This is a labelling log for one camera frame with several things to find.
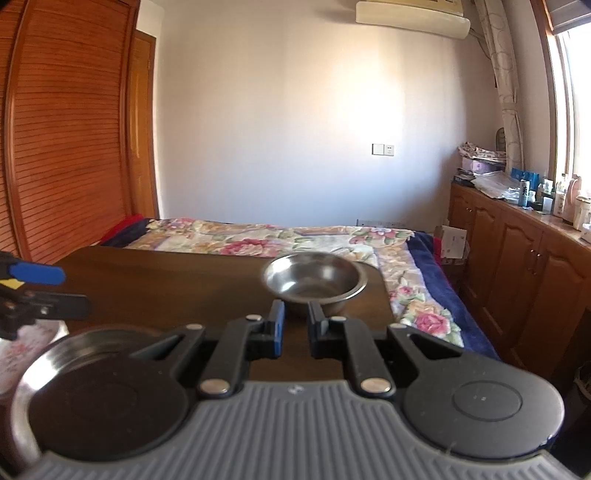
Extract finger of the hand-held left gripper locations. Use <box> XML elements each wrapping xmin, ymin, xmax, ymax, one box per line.
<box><xmin>0</xmin><ymin>290</ymin><xmax>92</xmax><ymax>341</ymax></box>
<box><xmin>0</xmin><ymin>251</ymin><xmax>66</xmax><ymax>287</ymax></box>

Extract stack of papers and boxes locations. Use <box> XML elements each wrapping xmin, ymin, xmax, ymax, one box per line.
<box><xmin>454</xmin><ymin>140</ymin><xmax>509</xmax><ymax>186</ymax></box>

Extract patterned beige curtain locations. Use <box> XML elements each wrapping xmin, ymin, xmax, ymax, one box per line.
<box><xmin>475</xmin><ymin>0</ymin><xmax>526</xmax><ymax>171</ymax></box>

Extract stainless steel bowl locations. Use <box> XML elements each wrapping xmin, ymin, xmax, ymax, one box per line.
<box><xmin>9</xmin><ymin>324</ymin><xmax>186</xmax><ymax>468</ymax></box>
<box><xmin>262</xmin><ymin>252</ymin><xmax>368</xmax><ymax>319</ymax></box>

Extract white cardboard box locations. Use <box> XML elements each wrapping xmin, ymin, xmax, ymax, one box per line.
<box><xmin>435</xmin><ymin>224</ymin><xmax>468</xmax><ymax>265</ymax></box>

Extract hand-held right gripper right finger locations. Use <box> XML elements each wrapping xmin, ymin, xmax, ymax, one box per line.
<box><xmin>307</xmin><ymin>300</ymin><xmax>463</xmax><ymax>400</ymax></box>

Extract wooden slatted wardrobe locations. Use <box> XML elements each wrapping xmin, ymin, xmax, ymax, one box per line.
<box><xmin>0</xmin><ymin>0</ymin><xmax>140</xmax><ymax>267</ymax></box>

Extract red blanket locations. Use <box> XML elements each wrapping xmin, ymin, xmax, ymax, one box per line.
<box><xmin>98</xmin><ymin>214</ymin><xmax>145</xmax><ymax>246</ymax></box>

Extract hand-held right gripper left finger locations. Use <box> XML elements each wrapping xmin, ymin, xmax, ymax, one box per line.
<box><xmin>127</xmin><ymin>300</ymin><xmax>287</xmax><ymax>400</ymax></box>

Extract window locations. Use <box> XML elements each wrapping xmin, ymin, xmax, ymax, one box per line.
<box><xmin>538</xmin><ymin>0</ymin><xmax>591</xmax><ymax>186</ymax></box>

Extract clear plastic bags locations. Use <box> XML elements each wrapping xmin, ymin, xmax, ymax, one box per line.
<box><xmin>470</xmin><ymin>172</ymin><xmax>523</xmax><ymax>203</ymax></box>

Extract white floral square plate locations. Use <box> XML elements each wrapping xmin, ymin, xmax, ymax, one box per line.
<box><xmin>0</xmin><ymin>320</ymin><xmax>71</xmax><ymax>403</ymax></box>

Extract white air conditioner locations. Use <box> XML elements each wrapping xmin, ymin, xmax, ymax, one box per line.
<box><xmin>355</xmin><ymin>0</ymin><xmax>472</xmax><ymax>40</ymax></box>

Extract wooden low cabinet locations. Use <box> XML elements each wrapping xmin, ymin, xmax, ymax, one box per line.
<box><xmin>447</xmin><ymin>180</ymin><xmax>591</xmax><ymax>386</ymax></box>

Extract group of toiletry bottles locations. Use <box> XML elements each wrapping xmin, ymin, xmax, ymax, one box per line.
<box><xmin>510</xmin><ymin>167</ymin><xmax>591</xmax><ymax>234</ymax></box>

